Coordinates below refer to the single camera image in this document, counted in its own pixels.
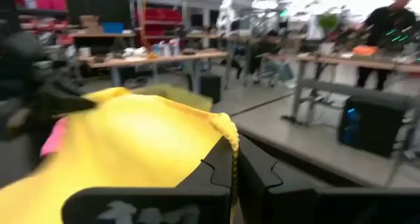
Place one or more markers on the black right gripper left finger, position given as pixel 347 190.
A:
pixel 210 197

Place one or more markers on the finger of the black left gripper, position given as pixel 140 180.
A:
pixel 78 105

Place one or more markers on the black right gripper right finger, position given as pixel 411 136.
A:
pixel 279 204

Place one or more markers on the yellow microfiber towel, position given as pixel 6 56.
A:
pixel 131 135

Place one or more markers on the pink microfiber towel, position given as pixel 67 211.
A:
pixel 54 138

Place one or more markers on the brown cardboard box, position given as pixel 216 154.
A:
pixel 89 22

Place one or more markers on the blue storage bin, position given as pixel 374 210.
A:
pixel 113 27

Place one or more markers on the wooden workbench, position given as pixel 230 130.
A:
pixel 361 63
pixel 157 59

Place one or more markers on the black computer with blue light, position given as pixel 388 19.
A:
pixel 374 128

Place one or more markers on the red storage shelving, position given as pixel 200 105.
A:
pixel 160 15

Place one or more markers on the person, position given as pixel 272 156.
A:
pixel 387 23
pixel 269 46

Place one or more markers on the white humanoid robot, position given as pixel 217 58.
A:
pixel 226 18

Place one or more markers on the orange object on workbench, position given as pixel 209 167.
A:
pixel 365 50

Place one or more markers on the green plant in white pot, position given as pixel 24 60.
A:
pixel 328 22

